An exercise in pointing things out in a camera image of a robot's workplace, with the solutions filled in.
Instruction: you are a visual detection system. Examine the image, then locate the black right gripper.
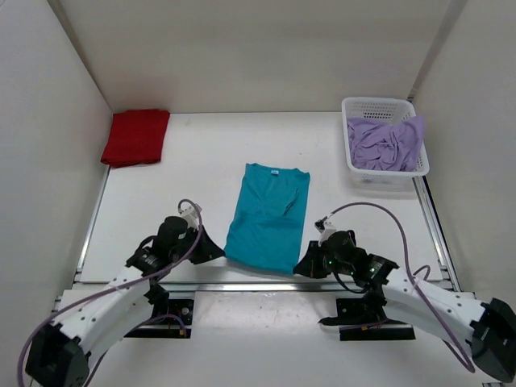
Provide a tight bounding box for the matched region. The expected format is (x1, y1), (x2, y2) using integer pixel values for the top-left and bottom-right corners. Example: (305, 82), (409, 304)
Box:
(294, 240), (354, 278)

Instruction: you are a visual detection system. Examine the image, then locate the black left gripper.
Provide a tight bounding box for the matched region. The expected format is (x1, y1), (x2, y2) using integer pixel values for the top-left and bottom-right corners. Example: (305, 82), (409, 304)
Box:
(170, 223), (225, 264)

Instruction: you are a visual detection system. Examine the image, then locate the teal t shirt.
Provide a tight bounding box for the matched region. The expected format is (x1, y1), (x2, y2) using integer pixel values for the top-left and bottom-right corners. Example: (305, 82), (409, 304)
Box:
(224, 163), (310, 275)

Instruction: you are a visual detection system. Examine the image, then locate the red t shirt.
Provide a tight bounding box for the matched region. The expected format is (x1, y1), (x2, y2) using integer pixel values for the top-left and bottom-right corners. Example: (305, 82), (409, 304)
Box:
(101, 109), (170, 168)

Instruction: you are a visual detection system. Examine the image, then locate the lavender t shirt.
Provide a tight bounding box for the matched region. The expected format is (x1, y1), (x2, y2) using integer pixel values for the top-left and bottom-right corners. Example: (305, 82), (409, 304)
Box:
(347, 115), (426, 172)

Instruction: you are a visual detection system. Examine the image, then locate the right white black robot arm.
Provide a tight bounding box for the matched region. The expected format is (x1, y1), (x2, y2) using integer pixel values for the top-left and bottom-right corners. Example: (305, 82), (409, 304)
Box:
(293, 231), (515, 383)

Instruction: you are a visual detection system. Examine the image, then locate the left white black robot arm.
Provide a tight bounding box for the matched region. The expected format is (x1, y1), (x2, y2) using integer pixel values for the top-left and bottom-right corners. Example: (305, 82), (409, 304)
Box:
(19, 216), (224, 386)

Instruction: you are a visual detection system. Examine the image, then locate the white plastic laundry basket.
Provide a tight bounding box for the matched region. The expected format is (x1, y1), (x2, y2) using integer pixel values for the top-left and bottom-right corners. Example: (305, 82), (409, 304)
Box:
(341, 97), (430, 186)

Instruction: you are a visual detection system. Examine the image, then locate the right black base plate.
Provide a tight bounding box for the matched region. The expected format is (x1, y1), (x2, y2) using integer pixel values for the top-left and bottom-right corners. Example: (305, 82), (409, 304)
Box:
(318, 298), (416, 342)

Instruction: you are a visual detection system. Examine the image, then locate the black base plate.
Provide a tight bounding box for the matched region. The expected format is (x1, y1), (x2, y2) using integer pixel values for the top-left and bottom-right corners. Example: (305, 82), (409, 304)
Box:
(125, 293), (194, 339)
(318, 298), (416, 342)

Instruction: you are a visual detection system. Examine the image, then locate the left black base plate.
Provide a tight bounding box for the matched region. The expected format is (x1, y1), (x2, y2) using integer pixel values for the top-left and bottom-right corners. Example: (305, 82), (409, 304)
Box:
(125, 293), (194, 339)

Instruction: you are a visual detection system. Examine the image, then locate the aluminium frame rail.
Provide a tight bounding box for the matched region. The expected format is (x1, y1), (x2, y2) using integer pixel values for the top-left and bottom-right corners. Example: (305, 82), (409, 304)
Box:
(161, 282), (345, 293)

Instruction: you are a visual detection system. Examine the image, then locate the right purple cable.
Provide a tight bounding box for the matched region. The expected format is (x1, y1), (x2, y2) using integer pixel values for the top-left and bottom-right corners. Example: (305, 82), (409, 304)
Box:
(322, 202), (476, 374)

